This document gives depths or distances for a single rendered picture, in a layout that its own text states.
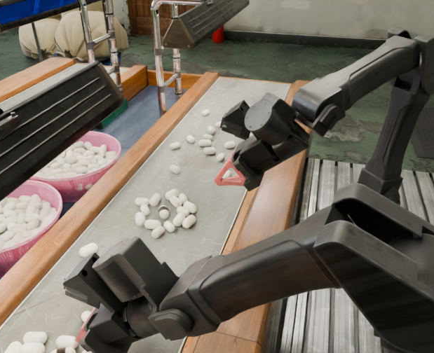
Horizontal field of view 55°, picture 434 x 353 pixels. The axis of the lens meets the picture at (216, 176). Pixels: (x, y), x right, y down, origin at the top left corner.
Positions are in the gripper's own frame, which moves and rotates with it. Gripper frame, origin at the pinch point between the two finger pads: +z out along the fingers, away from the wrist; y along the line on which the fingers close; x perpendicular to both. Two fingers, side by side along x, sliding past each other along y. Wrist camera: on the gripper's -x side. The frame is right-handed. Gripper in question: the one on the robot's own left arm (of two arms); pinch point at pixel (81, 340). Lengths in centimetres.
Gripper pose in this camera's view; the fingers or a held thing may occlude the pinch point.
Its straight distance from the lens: 71.0
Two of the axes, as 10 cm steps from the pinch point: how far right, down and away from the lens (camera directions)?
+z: -7.4, 4.3, 5.2
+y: -2.7, 5.1, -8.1
